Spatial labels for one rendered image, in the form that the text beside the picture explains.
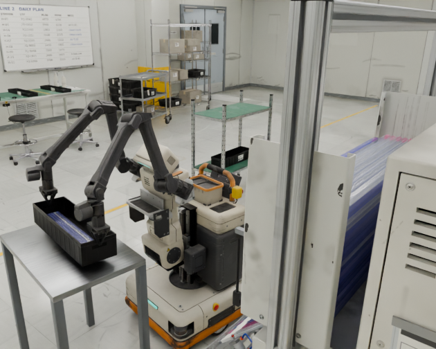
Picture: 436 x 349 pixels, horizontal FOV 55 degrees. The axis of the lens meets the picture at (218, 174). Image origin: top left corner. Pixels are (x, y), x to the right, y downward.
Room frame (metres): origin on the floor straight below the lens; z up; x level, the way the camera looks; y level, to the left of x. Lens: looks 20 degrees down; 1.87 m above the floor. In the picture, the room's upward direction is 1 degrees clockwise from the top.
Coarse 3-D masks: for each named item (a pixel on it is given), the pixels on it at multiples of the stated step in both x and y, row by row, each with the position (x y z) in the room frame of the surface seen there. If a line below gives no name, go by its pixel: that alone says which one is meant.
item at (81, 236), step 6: (54, 216) 1.99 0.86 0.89; (60, 216) 2.00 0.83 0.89; (60, 222) 1.92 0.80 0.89; (66, 222) 1.93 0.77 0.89; (72, 222) 1.93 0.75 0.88; (66, 228) 1.86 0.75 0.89; (72, 228) 1.87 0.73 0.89; (78, 228) 1.87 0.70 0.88; (72, 234) 1.80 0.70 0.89; (78, 234) 1.80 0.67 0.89; (84, 234) 1.81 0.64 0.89; (78, 240) 1.74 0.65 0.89; (84, 240) 1.74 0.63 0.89; (90, 240) 1.75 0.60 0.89
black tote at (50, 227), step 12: (36, 204) 2.01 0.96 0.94; (60, 204) 2.10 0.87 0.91; (72, 204) 2.03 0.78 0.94; (36, 216) 1.98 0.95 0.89; (48, 216) 1.85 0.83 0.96; (72, 216) 2.04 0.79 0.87; (48, 228) 1.85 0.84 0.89; (60, 228) 1.74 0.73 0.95; (84, 228) 1.93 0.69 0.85; (60, 240) 1.75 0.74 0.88; (72, 240) 1.65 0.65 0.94; (108, 240) 1.67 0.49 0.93; (72, 252) 1.66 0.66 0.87; (84, 252) 1.60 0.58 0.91; (96, 252) 1.63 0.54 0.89; (108, 252) 1.67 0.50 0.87; (84, 264) 1.59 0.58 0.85
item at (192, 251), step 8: (184, 240) 2.25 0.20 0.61; (184, 248) 2.25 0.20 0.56; (192, 248) 2.18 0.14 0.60; (200, 248) 2.18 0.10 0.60; (152, 256) 2.16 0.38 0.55; (184, 256) 2.15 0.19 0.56; (192, 256) 2.12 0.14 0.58; (200, 256) 2.16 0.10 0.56; (160, 264) 2.12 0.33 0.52; (184, 264) 2.15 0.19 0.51; (192, 264) 2.12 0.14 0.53; (200, 264) 2.16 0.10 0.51; (192, 272) 2.12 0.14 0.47
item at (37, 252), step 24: (0, 240) 1.94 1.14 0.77; (24, 240) 1.88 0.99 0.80; (48, 240) 1.89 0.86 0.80; (24, 264) 1.67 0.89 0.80; (48, 264) 1.67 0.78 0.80; (72, 264) 1.67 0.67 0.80; (96, 264) 1.68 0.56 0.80; (120, 264) 1.68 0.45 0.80; (144, 264) 1.72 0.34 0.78; (48, 288) 1.49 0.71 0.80; (72, 288) 1.49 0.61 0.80; (144, 288) 1.72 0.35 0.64; (144, 312) 1.71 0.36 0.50; (24, 336) 1.93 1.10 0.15; (144, 336) 1.71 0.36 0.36
